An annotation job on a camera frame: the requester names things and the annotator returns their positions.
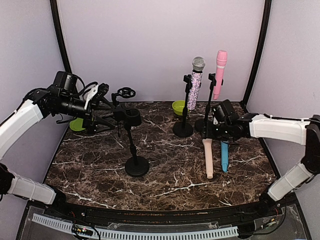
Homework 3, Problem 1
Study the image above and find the black frame post right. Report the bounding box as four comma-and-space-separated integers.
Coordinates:
240, 0, 272, 109

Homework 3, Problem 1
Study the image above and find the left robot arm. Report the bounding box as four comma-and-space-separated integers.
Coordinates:
0, 71, 109, 218

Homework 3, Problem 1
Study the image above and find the white cable duct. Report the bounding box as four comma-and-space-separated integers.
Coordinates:
31, 213, 239, 240

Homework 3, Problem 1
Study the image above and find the black tripod mic stand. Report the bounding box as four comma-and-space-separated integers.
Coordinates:
111, 87, 136, 120

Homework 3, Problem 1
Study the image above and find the green bowl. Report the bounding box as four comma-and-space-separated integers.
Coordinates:
171, 100, 185, 116

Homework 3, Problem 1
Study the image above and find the green plate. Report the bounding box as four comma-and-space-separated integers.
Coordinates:
69, 118, 85, 132

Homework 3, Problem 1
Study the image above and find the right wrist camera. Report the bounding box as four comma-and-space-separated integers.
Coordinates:
211, 99, 239, 125

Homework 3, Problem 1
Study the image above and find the black round-base stand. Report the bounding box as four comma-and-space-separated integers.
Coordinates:
194, 73, 224, 132
113, 103, 150, 178
172, 74, 193, 138

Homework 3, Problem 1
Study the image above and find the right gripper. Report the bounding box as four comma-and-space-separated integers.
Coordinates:
200, 121, 232, 142

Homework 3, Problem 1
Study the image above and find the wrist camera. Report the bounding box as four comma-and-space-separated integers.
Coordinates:
84, 83, 109, 110
211, 99, 239, 125

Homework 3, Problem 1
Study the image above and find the black frame post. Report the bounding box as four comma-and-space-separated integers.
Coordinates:
49, 0, 73, 74
240, 0, 272, 109

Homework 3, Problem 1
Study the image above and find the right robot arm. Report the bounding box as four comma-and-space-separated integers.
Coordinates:
202, 113, 320, 217

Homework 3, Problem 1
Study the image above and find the beige microphone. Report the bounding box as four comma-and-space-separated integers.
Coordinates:
202, 138, 214, 179

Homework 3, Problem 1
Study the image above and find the pink microphone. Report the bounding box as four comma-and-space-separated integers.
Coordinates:
213, 50, 228, 100

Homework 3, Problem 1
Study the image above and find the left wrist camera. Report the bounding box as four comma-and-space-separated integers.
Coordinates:
84, 83, 109, 110

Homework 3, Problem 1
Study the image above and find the black frame post left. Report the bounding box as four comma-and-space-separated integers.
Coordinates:
49, 0, 73, 74

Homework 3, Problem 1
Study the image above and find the blue microphone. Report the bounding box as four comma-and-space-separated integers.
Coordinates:
220, 141, 229, 173

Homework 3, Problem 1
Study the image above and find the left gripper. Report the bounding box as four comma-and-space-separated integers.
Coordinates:
57, 94, 115, 135

